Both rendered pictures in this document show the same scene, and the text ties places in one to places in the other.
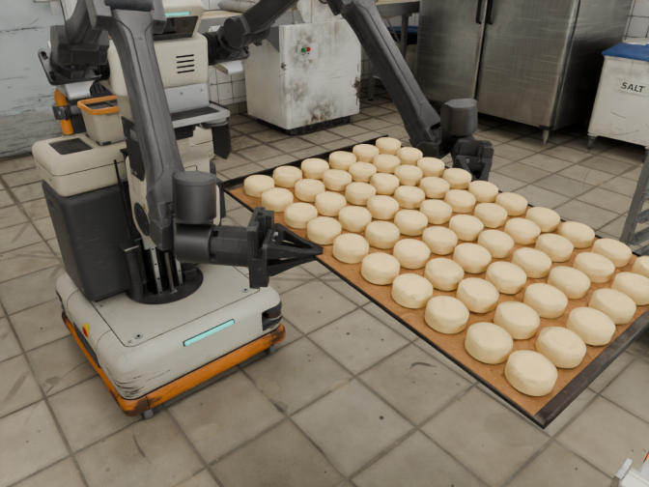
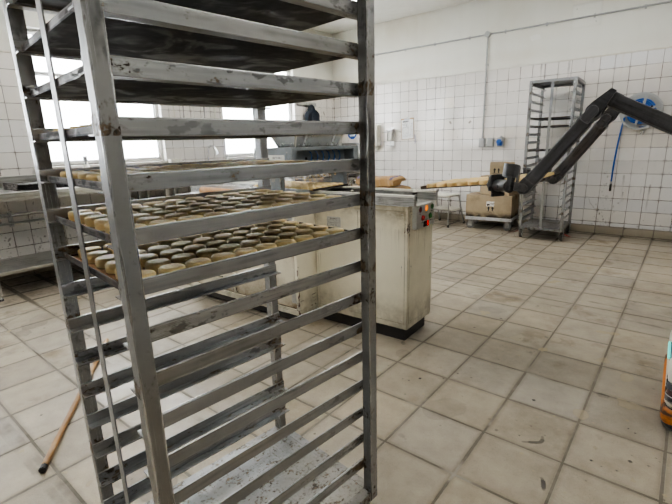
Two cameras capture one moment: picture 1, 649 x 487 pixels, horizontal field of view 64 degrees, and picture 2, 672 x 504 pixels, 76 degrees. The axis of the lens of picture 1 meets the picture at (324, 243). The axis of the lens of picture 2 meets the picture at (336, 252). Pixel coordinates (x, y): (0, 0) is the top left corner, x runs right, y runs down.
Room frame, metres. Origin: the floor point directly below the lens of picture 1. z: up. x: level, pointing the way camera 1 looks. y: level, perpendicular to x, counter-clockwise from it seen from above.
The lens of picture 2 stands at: (2.79, -1.43, 1.19)
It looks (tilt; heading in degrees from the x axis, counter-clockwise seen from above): 14 degrees down; 169
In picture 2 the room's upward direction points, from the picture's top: 2 degrees counter-clockwise
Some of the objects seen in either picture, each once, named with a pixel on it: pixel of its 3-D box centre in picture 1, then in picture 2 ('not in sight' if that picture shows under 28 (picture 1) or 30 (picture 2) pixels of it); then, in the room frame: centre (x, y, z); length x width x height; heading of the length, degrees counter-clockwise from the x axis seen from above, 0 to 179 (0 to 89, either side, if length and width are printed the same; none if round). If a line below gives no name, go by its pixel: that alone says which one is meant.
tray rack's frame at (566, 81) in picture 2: not in sight; (551, 160); (-1.86, 2.19, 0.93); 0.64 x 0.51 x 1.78; 132
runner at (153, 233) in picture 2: not in sight; (265, 213); (1.85, -1.40, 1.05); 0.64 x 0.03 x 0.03; 124
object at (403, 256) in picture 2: not in sight; (372, 258); (0.15, -0.66, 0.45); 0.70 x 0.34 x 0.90; 42
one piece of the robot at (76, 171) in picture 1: (140, 198); not in sight; (1.68, 0.65, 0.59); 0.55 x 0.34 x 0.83; 130
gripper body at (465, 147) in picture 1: (467, 159); (499, 185); (0.99, -0.29, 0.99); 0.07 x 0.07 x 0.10; 86
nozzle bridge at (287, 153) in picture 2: not in sight; (309, 171); (-0.23, -0.99, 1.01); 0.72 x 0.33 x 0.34; 132
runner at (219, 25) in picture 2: not in sight; (253, 32); (1.85, -1.40, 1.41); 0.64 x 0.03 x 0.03; 124
